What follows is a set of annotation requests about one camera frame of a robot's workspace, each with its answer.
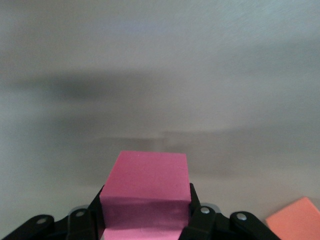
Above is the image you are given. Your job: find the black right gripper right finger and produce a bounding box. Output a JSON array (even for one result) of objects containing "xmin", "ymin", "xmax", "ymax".
[{"xmin": 179, "ymin": 182, "xmax": 281, "ymax": 240}]

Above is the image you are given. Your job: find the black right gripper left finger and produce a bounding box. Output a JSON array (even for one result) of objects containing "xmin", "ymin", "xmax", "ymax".
[{"xmin": 0, "ymin": 183, "xmax": 106, "ymax": 240}]

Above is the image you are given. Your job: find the orange foam block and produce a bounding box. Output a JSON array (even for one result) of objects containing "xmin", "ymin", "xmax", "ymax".
[{"xmin": 265, "ymin": 196, "xmax": 320, "ymax": 240}]

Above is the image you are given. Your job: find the magenta red foam block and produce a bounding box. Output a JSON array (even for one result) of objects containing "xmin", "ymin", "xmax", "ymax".
[{"xmin": 99, "ymin": 150, "xmax": 192, "ymax": 240}]

